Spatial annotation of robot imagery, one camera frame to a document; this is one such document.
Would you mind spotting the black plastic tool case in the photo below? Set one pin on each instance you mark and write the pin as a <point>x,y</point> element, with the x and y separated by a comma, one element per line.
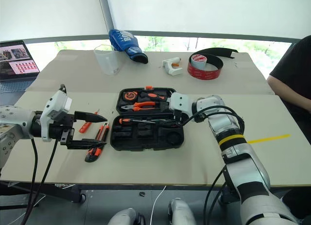
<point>145,140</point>

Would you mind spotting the black table frame leg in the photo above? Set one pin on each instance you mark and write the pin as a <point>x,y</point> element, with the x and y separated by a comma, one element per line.
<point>48,192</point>

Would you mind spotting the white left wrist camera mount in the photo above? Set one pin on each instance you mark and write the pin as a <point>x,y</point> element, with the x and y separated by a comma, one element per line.
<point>53,101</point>

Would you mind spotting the orange black utility knife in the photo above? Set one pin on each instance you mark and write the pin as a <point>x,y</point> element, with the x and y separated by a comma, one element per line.
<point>99,133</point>

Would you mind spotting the small orange piece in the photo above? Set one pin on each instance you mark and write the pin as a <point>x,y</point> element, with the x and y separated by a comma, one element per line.
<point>176,64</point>

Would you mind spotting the white red tape roll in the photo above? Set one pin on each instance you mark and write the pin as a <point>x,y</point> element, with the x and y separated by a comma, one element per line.
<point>198,58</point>

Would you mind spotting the yellow tape strip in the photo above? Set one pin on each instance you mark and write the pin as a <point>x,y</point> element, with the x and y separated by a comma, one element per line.
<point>269,138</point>

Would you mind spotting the silver rounded shell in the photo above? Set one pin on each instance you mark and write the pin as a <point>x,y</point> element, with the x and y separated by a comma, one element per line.
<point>124,217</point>
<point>182,212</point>

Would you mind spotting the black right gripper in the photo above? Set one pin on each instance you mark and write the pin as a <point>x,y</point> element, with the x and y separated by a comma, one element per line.
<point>178,116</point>

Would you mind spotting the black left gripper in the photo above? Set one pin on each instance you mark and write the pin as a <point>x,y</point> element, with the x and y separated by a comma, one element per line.
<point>57,131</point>

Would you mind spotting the clear plastic measuring cup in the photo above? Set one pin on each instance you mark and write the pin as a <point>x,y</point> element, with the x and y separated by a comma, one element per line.
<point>109,62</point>

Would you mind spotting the person in black shirt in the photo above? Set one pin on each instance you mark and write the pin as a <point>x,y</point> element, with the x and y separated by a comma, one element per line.
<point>296,69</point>

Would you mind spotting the red black band loop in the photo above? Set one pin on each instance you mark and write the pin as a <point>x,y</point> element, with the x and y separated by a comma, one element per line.
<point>206,75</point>

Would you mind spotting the grey window frame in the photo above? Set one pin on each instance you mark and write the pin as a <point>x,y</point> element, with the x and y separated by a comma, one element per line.
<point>194,33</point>

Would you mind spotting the small dark floor object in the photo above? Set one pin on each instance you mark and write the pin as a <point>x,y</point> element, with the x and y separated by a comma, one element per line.
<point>142,193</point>

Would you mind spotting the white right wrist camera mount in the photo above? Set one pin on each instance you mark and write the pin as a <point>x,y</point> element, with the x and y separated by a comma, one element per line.
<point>181,102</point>

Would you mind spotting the blue printed glove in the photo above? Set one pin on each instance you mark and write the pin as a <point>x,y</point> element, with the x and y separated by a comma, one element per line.
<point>126,42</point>

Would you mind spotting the open laptop computer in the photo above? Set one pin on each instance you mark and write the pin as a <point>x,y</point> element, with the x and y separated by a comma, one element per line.
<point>14,57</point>

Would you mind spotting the orange voltage tester pen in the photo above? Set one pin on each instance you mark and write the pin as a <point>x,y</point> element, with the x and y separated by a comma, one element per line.
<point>85,127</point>

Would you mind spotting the white plastic clamp bracket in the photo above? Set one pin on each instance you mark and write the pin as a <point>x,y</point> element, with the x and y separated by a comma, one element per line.
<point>171,69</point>

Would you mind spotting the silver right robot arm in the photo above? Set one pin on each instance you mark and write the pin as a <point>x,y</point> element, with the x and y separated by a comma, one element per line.
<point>245,166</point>

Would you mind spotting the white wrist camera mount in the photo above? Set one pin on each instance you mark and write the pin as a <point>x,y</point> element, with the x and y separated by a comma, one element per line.
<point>181,102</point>
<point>53,101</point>

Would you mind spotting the orange black tape measure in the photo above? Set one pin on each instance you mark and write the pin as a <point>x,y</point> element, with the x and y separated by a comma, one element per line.
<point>130,95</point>

